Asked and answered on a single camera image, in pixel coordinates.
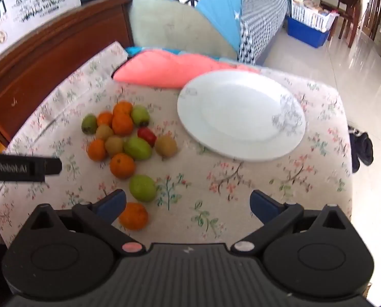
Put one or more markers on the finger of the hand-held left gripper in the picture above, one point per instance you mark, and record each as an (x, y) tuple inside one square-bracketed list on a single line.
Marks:
[(53, 166)]

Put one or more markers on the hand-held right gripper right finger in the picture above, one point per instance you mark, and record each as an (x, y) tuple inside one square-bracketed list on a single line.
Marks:
[(262, 204)]

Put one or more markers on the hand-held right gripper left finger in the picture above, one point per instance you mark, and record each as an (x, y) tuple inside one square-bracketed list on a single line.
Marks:
[(112, 203)]

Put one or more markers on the orange tangerine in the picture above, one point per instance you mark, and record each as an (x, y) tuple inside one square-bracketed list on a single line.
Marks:
[(97, 150), (133, 216), (122, 165), (122, 124), (104, 119), (122, 107)]

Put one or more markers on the green jujube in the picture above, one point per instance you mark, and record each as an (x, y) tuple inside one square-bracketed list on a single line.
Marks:
[(140, 115), (137, 148), (142, 188)]

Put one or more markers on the greenish kiwi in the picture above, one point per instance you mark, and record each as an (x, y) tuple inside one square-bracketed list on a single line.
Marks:
[(89, 124)]

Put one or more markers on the brown kiwi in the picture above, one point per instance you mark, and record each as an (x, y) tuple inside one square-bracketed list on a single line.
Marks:
[(166, 146), (114, 145), (104, 132)]

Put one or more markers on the small red fruit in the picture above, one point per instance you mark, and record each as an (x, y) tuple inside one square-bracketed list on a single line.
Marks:
[(146, 136)]

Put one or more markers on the white round plate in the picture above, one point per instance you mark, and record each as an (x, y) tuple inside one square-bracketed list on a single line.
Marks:
[(241, 115)]

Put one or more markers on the dark shoe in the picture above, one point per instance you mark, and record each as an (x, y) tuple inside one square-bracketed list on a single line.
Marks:
[(363, 148)]

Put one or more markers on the pink cloth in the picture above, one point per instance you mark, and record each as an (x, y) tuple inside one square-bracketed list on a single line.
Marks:
[(158, 70)]

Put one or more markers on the white printed cardboard box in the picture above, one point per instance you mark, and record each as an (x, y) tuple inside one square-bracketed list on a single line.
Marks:
[(27, 9)]

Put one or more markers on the blue plastic bin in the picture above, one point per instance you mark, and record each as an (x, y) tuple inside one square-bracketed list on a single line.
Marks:
[(307, 33)]

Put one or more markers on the checkered bed sheet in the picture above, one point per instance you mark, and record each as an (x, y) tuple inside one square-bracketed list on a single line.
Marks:
[(260, 22)]

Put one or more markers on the white plastic basket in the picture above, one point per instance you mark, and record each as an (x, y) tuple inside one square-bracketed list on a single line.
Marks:
[(312, 16)]

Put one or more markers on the blue garment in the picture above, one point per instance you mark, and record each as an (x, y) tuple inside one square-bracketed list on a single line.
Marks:
[(216, 9)]

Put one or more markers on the brown wooden chair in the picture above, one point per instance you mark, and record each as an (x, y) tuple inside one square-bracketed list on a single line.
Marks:
[(348, 3)]

